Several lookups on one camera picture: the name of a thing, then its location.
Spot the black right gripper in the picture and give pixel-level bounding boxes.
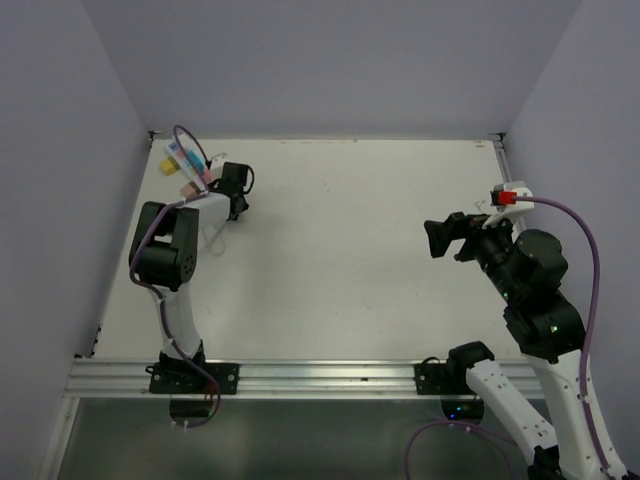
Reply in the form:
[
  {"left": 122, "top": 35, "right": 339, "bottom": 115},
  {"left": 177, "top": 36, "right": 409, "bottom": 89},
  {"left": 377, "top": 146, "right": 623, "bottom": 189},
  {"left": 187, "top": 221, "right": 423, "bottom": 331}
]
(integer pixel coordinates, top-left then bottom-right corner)
[{"left": 423, "top": 207, "right": 521, "bottom": 301}]

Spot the white power strip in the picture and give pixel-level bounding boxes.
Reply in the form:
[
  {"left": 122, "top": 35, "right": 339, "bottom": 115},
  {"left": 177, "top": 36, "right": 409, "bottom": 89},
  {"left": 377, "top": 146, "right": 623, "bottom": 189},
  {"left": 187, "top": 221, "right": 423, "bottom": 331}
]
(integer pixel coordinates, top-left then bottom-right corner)
[{"left": 166, "top": 142, "right": 206, "bottom": 191}]

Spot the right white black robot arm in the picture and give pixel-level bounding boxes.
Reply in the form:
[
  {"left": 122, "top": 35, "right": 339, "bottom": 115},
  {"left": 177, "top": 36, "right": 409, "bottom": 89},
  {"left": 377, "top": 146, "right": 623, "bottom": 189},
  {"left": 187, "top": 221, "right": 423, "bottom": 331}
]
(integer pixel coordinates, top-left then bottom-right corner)
[{"left": 424, "top": 212, "right": 635, "bottom": 479}]

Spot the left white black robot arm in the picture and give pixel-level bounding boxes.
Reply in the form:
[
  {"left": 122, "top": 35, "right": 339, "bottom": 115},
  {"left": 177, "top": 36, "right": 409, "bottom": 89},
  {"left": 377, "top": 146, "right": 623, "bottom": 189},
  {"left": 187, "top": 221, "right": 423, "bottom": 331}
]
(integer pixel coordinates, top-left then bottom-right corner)
[{"left": 129, "top": 161, "right": 255, "bottom": 393}]

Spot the blue plug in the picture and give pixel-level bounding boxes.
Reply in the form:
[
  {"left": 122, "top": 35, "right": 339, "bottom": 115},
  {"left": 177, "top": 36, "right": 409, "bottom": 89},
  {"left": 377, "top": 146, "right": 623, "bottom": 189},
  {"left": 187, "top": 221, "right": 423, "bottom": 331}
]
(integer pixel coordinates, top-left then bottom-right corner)
[{"left": 187, "top": 150, "right": 205, "bottom": 171}]

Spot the brown plug block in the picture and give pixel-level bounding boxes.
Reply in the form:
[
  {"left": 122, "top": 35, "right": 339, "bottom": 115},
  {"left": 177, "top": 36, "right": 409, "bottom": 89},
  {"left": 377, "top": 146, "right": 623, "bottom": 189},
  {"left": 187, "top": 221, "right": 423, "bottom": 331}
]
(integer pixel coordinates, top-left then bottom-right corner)
[{"left": 180, "top": 182, "right": 200, "bottom": 199}]

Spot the yellow plug block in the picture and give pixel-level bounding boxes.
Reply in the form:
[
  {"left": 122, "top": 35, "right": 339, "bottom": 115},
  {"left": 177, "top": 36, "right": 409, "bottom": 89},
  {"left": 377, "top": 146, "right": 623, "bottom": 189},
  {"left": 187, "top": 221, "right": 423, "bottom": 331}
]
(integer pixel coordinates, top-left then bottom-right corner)
[{"left": 159, "top": 157, "right": 180, "bottom": 176}]

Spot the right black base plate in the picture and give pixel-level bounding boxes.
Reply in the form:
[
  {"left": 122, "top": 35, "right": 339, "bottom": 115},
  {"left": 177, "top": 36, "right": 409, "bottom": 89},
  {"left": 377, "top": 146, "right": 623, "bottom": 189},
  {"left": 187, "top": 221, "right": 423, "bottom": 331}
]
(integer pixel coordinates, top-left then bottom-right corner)
[{"left": 413, "top": 362, "right": 474, "bottom": 396}]

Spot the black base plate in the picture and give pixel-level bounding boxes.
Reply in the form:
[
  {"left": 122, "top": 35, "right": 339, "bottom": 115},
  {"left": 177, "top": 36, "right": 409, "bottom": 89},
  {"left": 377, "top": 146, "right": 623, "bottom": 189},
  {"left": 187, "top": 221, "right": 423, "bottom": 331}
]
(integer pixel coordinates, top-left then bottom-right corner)
[
  {"left": 145, "top": 362, "right": 240, "bottom": 395},
  {"left": 413, "top": 362, "right": 474, "bottom": 396}
]

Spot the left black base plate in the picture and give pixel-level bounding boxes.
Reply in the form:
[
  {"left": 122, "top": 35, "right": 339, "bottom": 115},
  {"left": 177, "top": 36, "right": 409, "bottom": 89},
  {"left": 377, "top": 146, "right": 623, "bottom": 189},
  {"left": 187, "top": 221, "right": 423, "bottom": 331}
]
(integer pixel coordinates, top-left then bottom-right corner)
[{"left": 145, "top": 362, "right": 240, "bottom": 395}]

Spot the aluminium front rail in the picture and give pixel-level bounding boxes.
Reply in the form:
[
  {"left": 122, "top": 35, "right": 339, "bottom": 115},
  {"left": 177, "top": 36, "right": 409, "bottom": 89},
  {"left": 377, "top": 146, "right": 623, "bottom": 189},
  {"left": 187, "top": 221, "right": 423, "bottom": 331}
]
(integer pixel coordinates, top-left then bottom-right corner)
[{"left": 63, "top": 357, "right": 551, "bottom": 400}]

